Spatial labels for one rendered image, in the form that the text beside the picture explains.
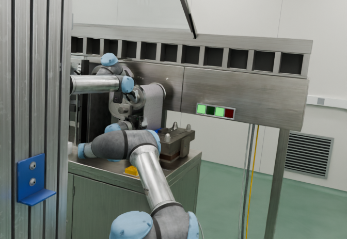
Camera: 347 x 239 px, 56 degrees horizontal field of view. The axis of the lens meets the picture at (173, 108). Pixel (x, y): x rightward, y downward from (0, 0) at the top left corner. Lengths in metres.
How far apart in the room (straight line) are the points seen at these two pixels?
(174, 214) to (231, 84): 1.16
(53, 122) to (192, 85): 1.41
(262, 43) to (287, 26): 2.35
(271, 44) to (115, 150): 1.13
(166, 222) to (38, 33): 0.62
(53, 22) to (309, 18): 3.77
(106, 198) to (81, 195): 0.16
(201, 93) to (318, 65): 2.42
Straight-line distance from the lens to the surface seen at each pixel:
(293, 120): 1.99
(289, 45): 1.97
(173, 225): 1.01
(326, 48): 4.29
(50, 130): 0.80
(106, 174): 1.75
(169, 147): 1.82
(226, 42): 2.04
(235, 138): 4.52
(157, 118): 2.07
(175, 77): 2.14
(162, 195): 1.10
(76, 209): 1.99
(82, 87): 1.34
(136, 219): 0.99
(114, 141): 1.26
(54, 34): 0.78
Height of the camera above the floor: 1.52
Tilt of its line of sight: 10 degrees down
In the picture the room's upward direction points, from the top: 5 degrees clockwise
